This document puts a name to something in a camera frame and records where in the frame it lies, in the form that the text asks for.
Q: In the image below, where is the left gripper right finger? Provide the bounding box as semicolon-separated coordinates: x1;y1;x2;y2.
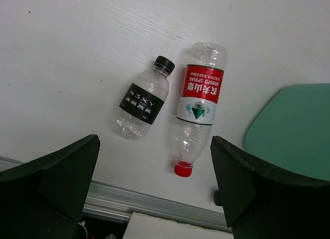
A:
210;136;329;238

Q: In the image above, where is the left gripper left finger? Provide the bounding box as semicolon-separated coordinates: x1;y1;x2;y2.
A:
1;134;100;238

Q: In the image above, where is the small black label bottle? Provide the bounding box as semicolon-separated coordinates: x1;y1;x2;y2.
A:
114;56;175;139

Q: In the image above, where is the green plastic bin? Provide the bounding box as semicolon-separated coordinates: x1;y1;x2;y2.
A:
244;83;329;181

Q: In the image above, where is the red label water bottle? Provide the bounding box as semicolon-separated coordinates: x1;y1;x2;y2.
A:
171;42;228;178

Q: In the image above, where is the aluminium table edge rail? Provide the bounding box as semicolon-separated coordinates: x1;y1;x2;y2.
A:
1;157;228;231

